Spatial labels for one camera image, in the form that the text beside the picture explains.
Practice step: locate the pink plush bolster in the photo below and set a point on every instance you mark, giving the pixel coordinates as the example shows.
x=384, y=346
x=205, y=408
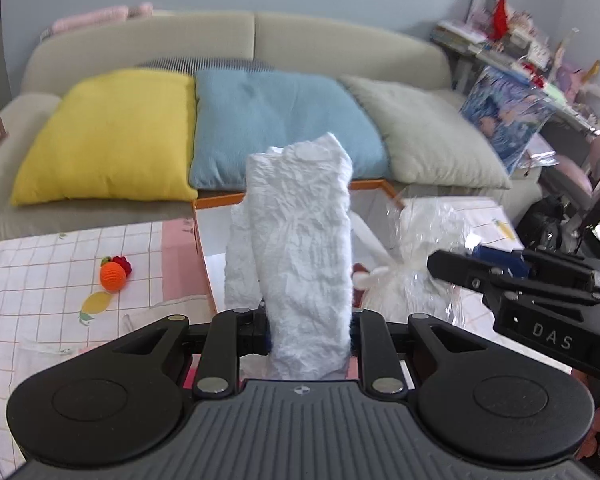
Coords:
x=90, y=17

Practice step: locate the purple bag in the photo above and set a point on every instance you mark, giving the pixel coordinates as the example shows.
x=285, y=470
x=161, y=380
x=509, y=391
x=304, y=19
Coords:
x=570, y=77

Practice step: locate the grey-green pillow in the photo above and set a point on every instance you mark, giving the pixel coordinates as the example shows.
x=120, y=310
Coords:
x=430, y=135

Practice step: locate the red crochet berry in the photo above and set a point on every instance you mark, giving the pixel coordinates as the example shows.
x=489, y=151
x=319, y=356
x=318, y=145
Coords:
x=122, y=264

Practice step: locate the blue pillow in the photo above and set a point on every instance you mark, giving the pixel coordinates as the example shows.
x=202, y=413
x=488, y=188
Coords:
x=260, y=120

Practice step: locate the orange crochet fruit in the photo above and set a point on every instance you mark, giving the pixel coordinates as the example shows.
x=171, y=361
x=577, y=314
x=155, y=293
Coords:
x=111, y=277

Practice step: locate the pink chair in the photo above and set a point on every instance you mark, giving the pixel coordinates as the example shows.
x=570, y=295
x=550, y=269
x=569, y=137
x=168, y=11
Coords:
x=575, y=175

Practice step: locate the clear plastic bag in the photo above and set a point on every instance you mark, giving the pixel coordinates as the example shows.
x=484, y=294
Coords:
x=425, y=230

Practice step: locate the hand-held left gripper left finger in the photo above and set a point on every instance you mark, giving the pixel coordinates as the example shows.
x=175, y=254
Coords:
x=252, y=332

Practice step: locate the red white soft toy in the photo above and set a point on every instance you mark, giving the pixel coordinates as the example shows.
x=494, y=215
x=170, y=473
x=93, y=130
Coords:
x=362, y=280

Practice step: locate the white towel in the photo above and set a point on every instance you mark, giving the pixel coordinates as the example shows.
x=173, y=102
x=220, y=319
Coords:
x=300, y=240

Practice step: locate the yellow pillow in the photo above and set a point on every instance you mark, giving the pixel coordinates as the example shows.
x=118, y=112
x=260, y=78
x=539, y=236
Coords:
x=110, y=135

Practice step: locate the striped pillow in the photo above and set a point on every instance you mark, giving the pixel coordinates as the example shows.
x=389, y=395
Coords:
x=205, y=63

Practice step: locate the orange cardboard box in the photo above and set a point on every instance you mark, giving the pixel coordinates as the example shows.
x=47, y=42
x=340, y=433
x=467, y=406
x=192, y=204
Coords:
x=212, y=240

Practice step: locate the stack of books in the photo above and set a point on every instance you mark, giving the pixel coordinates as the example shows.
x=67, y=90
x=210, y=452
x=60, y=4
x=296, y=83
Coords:
x=455, y=35

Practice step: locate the red hanging ornament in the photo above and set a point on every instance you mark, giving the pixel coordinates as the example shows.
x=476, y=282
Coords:
x=500, y=17

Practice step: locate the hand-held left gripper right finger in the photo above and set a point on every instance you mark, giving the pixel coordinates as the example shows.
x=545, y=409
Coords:
x=367, y=340

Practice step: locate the beige sofa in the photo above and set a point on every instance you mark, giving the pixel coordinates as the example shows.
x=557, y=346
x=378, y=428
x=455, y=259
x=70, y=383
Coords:
x=330, y=45

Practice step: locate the black backpack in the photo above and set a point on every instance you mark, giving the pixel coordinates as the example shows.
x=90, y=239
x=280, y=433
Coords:
x=535, y=220

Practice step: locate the checked lemon print tablecloth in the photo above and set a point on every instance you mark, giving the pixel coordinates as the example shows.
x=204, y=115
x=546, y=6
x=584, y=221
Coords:
x=30, y=280

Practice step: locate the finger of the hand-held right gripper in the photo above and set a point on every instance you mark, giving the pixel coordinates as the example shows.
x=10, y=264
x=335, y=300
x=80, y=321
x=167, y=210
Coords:
x=460, y=267
x=500, y=257

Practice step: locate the white desk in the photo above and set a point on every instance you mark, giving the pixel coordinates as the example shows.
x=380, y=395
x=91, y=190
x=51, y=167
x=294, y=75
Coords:
x=462, y=67

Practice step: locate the cartoon printed pillow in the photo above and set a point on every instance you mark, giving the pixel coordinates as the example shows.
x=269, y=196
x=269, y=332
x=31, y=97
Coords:
x=505, y=115

